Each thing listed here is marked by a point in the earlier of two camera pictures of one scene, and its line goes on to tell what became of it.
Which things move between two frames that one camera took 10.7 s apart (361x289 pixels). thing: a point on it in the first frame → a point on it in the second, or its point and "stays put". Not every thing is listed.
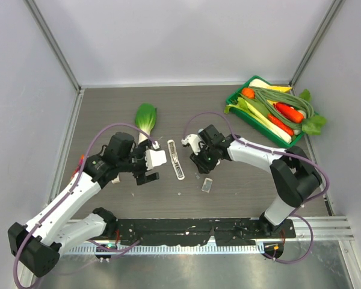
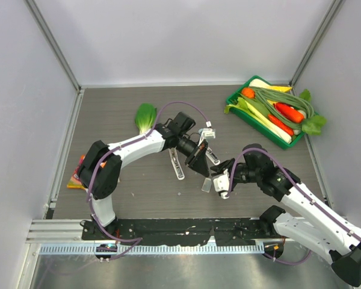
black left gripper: x=140 y=150 → x=198 y=161
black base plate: x=166 y=232 stays put
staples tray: x=207 y=185 stays put
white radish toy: x=257 y=82 stays put
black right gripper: x=203 y=168 → x=228 y=164
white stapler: x=175 y=161 stays put
